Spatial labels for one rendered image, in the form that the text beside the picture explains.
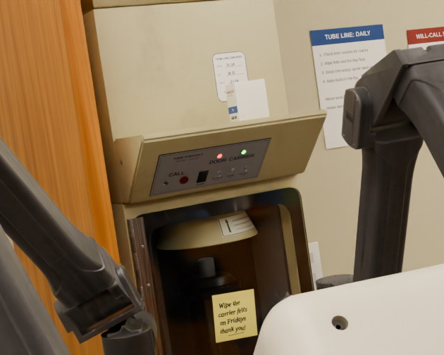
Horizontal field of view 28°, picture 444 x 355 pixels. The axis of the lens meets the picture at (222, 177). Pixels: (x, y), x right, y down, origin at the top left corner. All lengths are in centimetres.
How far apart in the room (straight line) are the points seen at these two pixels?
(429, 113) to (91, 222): 54
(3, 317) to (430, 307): 29
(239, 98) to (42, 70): 30
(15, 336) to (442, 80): 51
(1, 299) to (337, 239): 151
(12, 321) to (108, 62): 79
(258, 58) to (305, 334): 97
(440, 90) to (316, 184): 114
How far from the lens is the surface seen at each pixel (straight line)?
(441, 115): 91
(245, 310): 145
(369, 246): 110
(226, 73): 145
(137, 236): 136
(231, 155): 136
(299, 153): 144
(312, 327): 56
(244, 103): 137
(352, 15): 214
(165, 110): 140
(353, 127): 101
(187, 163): 132
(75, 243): 91
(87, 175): 125
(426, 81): 92
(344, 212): 209
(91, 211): 126
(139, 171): 130
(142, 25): 140
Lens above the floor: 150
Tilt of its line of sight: 3 degrees down
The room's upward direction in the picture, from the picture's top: 8 degrees counter-clockwise
